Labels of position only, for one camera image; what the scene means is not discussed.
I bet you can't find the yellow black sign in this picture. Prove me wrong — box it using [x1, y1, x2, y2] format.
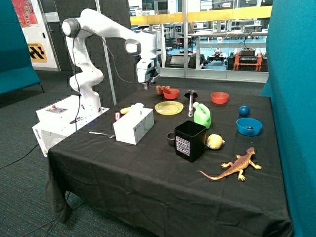
[28, 42, 47, 63]

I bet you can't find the orange toy object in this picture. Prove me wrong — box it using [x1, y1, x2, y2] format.
[156, 85, 170, 95]

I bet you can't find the red bowl near plate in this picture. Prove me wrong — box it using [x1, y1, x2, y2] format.
[163, 88, 179, 100]

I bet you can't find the white tissue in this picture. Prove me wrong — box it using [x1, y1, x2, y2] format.
[130, 103, 144, 116]

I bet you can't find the small dark cup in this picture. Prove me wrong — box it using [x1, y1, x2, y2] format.
[166, 132, 175, 147]

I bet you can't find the yellow plastic plate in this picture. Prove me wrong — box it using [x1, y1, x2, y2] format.
[155, 101, 184, 116]

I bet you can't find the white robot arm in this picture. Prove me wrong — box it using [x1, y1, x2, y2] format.
[62, 9, 160, 113]

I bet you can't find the red poster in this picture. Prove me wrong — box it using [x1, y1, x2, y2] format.
[12, 0, 39, 28]

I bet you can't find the teal partition panel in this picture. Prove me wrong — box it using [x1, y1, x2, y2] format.
[262, 0, 316, 237]

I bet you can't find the yellow lemon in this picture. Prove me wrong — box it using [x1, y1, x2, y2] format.
[206, 134, 225, 150]

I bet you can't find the orange toy lizard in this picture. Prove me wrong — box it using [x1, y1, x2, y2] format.
[198, 147, 262, 181]

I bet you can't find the blue bowl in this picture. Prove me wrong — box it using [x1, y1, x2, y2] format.
[236, 118, 263, 136]

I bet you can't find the yellow banana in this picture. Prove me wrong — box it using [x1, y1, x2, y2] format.
[120, 107, 131, 115]

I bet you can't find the white tissue box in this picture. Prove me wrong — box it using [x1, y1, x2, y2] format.
[113, 108, 154, 145]

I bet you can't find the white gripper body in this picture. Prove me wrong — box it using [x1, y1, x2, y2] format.
[136, 56, 160, 85]

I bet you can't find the red bowl far right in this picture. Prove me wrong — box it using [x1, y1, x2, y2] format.
[211, 92, 229, 104]

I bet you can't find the silver fork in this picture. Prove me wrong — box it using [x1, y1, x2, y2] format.
[89, 131, 116, 139]

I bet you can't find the black square container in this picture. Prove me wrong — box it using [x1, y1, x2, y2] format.
[174, 120, 206, 162]

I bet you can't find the black tablecloth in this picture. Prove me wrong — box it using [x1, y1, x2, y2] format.
[45, 89, 294, 237]

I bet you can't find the dark blue ball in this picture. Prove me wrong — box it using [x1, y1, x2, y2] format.
[238, 105, 250, 117]

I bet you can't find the teal sofa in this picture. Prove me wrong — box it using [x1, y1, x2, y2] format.
[0, 0, 41, 95]

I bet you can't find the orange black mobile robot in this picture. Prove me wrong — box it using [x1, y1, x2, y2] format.
[226, 47, 268, 72]

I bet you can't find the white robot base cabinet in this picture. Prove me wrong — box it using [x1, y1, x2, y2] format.
[32, 95, 109, 157]

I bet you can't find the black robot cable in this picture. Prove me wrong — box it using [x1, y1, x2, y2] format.
[70, 28, 139, 131]

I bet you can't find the green plastic jug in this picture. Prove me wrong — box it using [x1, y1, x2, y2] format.
[193, 102, 211, 129]

